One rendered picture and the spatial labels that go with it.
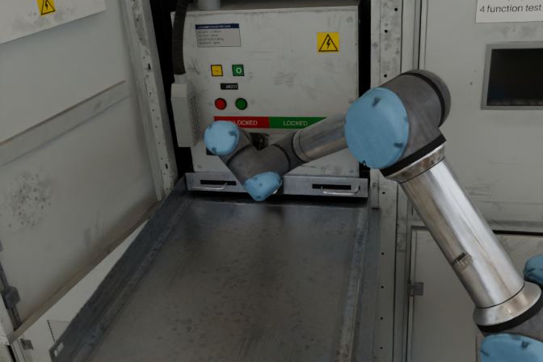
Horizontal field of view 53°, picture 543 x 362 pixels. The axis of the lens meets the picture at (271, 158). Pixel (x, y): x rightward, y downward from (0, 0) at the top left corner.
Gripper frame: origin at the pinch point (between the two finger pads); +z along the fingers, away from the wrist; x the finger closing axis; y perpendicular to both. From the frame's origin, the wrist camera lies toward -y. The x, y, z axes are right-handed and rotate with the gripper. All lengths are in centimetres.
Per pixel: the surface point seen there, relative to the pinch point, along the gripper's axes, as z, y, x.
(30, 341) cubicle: 40, -92, -71
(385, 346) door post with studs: 34, 38, -57
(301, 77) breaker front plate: -5.2, 14.3, 19.5
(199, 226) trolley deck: -1.9, -12.7, -21.5
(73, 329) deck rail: -45, -23, -41
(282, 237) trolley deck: -4.8, 11.1, -22.9
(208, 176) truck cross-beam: 9.0, -14.9, -7.3
